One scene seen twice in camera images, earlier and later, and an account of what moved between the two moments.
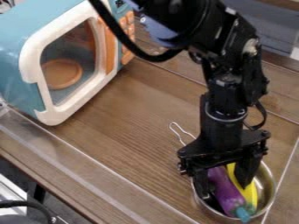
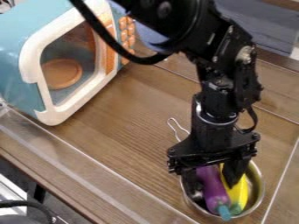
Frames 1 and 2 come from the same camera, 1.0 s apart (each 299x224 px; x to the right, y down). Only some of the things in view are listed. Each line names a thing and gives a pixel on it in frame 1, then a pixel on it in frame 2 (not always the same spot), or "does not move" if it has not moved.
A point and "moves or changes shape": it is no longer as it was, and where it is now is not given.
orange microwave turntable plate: (62, 73) does not move
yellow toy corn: (250, 191) → (238, 192)
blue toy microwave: (62, 54) does not move
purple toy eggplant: (228, 195) moves or changes shape
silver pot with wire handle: (266, 192) moves or changes shape
